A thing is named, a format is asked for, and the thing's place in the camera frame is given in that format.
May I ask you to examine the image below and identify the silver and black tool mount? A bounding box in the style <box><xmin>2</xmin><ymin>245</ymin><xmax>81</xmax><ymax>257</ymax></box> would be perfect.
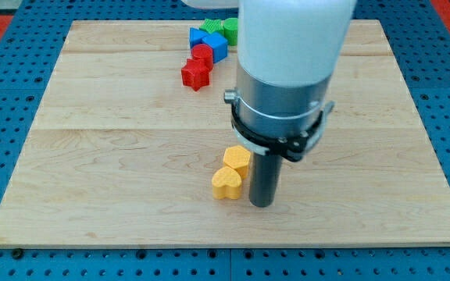
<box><xmin>224</xmin><ymin>66</ymin><xmax>334</xmax><ymax>162</ymax></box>

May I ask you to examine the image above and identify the red cylinder block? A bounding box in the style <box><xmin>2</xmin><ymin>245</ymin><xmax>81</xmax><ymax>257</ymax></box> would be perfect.
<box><xmin>191</xmin><ymin>43</ymin><xmax>214</xmax><ymax>70</ymax></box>

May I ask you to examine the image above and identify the red star block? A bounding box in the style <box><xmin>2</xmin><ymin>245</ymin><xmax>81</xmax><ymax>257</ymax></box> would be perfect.
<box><xmin>180</xmin><ymin>59</ymin><xmax>210</xmax><ymax>91</ymax></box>

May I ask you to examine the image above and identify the yellow heart block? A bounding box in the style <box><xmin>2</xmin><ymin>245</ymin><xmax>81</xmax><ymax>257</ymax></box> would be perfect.
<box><xmin>211</xmin><ymin>166</ymin><xmax>242</xmax><ymax>200</ymax></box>

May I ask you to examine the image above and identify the yellow hexagon block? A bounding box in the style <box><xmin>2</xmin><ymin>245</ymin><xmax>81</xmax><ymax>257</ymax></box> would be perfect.
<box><xmin>223</xmin><ymin>145</ymin><xmax>252</xmax><ymax>180</ymax></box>

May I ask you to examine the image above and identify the wooden board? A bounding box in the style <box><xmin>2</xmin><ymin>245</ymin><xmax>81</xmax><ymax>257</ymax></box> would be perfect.
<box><xmin>0</xmin><ymin>20</ymin><xmax>450</xmax><ymax>249</ymax></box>

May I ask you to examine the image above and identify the blue triangle block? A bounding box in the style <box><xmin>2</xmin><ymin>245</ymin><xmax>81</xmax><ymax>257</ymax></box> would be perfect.
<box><xmin>188</xmin><ymin>27</ymin><xmax>209</xmax><ymax>48</ymax></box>

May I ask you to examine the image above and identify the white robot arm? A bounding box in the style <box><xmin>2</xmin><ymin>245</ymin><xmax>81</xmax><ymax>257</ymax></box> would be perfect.
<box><xmin>183</xmin><ymin>0</ymin><xmax>356</xmax><ymax>208</ymax></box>

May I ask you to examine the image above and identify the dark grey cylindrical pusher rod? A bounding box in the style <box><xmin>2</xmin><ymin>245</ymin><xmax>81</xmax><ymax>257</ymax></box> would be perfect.
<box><xmin>249</xmin><ymin>154</ymin><xmax>282</xmax><ymax>208</ymax></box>

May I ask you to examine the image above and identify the green star block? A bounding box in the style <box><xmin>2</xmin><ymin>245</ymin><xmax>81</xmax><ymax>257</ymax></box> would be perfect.
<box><xmin>199</xmin><ymin>19</ymin><xmax>224</xmax><ymax>35</ymax></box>

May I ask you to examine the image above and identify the blue cube block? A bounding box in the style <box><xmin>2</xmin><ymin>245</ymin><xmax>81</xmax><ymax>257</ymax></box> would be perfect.
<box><xmin>202</xmin><ymin>32</ymin><xmax>228</xmax><ymax>63</ymax></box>

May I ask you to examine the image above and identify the green cylinder block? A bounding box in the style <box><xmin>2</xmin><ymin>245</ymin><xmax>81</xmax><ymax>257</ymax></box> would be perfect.
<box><xmin>223</xmin><ymin>17</ymin><xmax>238</xmax><ymax>46</ymax></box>

